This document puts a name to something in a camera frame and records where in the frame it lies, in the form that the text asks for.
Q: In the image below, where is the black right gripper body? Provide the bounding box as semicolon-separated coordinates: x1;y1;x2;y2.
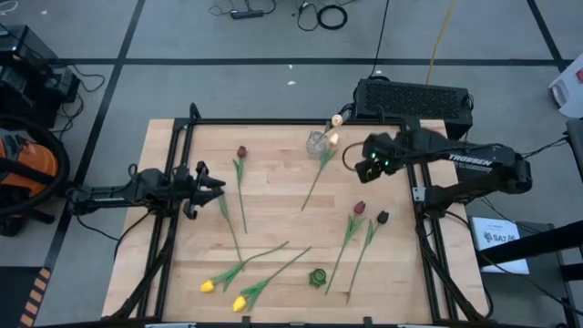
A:
353;131;411;184

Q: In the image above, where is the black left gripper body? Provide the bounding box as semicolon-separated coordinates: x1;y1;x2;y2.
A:
170;164;204;215

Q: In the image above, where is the red artificial tulip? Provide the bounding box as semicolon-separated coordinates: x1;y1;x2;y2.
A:
324;200;368;296
231;145;250;235

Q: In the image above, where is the yellow artificial tulip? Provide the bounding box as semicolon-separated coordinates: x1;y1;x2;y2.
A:
199;241;291;293
230;246;313;314

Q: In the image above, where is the clear glass vase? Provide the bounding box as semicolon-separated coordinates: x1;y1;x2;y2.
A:
305;129;330;159

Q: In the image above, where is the green glass vase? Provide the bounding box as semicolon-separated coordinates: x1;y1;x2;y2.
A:
308;268;328;290

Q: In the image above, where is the black perforated computer case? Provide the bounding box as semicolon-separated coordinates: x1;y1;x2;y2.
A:
353;77;475;140

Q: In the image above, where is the orange black vacuum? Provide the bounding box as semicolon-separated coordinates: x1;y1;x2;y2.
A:
0;113;72;218

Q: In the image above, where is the orange vacuum cleaner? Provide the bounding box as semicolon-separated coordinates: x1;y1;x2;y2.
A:
0;129;60;197

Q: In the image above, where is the white printed box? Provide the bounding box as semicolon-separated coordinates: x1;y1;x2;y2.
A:
468;216;531;275

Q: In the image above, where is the black power strip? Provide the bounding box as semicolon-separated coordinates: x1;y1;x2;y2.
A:
230;8;265;20

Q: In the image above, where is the white plastic object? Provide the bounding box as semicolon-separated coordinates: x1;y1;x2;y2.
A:
548;54;583;119

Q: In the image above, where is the black equipment stack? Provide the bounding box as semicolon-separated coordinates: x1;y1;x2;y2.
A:
0;25;82;128

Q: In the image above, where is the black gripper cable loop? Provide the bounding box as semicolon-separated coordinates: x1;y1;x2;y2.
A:
341;139;368;173

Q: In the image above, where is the black metal table frame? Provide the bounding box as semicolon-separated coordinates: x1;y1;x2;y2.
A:
108;102;496;328

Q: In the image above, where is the black floor cable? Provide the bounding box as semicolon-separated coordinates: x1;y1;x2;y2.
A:
368;0;392;78

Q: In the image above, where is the yellow floor cable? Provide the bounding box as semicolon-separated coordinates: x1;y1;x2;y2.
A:
425;0;458;87

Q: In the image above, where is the coiled black cable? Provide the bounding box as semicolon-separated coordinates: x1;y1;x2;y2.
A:
316;4;349;31

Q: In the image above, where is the black metal cart frame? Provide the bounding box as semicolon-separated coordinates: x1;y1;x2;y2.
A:
473;220;583;328

